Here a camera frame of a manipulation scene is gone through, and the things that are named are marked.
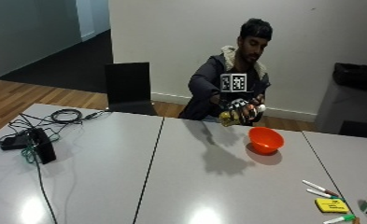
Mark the white bottle cap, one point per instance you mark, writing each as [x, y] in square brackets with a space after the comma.
[260, 108]

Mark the yellow bottle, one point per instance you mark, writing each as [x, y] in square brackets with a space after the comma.
[227, 118]

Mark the white marker cube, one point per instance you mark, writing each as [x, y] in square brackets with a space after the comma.
[234, 82]

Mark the orange plastic bowl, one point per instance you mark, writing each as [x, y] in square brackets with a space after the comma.
[266, 140]

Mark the the person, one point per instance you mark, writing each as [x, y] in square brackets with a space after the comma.
[207, 84]

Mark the grey bin with black bag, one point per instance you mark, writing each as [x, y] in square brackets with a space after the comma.
[348, 99]

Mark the dark chair back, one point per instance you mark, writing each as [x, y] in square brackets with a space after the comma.
[363, 129]

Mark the white marker brown cap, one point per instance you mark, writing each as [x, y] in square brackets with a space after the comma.
[318, 187]

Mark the black chair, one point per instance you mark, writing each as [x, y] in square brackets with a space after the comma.
[127, 84]

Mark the white marker green cap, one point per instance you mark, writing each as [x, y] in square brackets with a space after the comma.
[339, 219]
[322, 194]

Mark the yellow eraser block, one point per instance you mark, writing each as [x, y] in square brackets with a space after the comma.
[332, 205]

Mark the brown marker tip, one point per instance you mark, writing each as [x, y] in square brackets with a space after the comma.
[356, 221]

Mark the black upright device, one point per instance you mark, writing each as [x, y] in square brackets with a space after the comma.
[44, 146]

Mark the black flat box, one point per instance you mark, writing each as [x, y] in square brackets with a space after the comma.
[14, 142]

